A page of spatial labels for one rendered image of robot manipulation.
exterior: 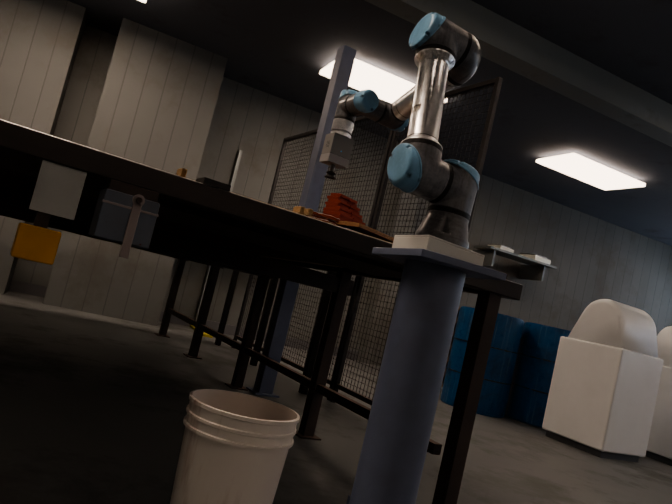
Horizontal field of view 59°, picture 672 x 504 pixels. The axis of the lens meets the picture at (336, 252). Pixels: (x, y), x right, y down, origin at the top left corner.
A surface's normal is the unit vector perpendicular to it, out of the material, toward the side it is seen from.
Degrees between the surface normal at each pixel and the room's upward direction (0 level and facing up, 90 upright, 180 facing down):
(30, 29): 90
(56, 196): 90
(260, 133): 90
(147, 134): 90
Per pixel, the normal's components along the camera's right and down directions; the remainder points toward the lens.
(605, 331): -0.84, -0.25
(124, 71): 0.40, 0.02
